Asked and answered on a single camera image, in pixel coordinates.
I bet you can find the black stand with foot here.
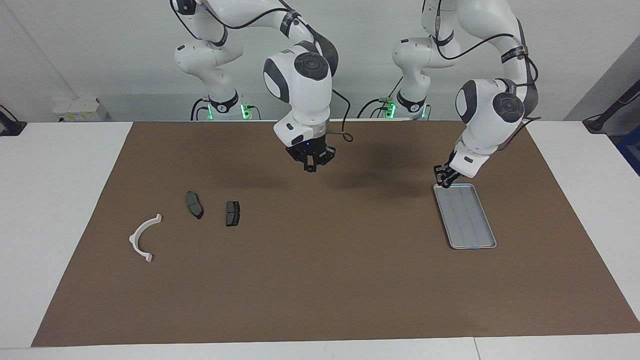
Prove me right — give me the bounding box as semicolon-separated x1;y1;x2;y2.
582;79;640;135

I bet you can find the brown table mat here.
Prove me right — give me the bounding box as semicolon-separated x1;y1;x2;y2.
31;119;640;347

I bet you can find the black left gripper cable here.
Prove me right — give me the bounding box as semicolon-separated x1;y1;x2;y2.
432;0;544;151

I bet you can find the black clamp mount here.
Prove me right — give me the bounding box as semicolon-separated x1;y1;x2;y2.
0;104;27;137

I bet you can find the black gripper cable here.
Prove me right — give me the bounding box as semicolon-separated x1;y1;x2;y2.
432;0;544;151
202;0;355;144

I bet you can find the silver metal tray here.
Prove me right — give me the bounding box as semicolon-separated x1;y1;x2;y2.
432;183;498;250

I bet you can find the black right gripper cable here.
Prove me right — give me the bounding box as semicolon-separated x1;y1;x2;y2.
202;0;355;144

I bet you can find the white semicircular plastic bracket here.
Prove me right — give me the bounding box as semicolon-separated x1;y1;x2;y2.
128;213;164;263

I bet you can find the curved dark grey brake pad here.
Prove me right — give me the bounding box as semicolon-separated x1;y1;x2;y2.
185;191;205;220

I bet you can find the white power strip box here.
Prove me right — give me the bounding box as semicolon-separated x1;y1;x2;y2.
52;97;108;123

